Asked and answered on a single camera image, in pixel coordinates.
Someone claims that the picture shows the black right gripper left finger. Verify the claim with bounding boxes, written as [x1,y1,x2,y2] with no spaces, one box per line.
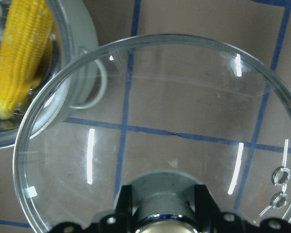
[98,185,133,233]

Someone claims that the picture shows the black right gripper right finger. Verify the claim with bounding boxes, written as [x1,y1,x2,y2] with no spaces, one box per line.
[194,184,243,233]

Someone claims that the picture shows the yellow corn cob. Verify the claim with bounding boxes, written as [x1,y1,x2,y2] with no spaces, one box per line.
[0,0,54,120]

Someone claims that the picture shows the glass pot lid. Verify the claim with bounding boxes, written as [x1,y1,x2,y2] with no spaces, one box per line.
[14,34,291,233]

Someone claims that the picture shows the pale green cooking pot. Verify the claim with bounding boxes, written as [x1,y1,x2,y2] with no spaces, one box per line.
[0,0,107,149]

